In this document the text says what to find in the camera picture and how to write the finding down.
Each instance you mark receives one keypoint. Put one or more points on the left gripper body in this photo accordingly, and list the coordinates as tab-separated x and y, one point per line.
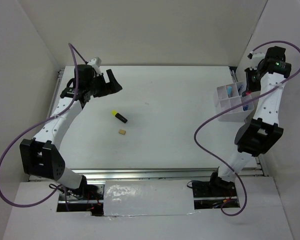
99	87

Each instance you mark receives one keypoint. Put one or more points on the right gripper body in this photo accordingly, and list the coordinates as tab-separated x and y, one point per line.
253	81

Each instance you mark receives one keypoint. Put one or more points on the light blue highlighter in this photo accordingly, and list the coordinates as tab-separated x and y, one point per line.
229	91

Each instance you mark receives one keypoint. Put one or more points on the yellow highlighter marker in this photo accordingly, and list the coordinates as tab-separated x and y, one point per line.
119	116

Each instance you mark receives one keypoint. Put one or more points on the tan eraser block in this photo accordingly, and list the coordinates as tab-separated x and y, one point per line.
122	132

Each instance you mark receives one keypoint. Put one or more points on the small blue cap bottle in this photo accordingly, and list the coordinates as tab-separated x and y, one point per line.
246	107

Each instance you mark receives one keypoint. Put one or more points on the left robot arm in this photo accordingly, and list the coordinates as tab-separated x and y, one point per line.
40	155

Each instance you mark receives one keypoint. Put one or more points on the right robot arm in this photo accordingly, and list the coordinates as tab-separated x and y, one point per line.
266	75

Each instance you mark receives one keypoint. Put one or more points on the white compartment organizer box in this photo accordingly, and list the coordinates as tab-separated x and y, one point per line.
222	102

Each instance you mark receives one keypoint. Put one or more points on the white cover plate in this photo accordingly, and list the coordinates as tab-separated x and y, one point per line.
147	198

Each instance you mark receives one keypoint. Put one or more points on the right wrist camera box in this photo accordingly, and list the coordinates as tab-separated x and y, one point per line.
255	59

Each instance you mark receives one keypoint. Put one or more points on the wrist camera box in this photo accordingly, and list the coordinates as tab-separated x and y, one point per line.
95	63
255	59

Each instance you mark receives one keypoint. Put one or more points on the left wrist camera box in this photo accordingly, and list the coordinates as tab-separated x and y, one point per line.
95	63

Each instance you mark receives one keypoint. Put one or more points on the aluminium rail frame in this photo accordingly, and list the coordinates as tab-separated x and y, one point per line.
170	130

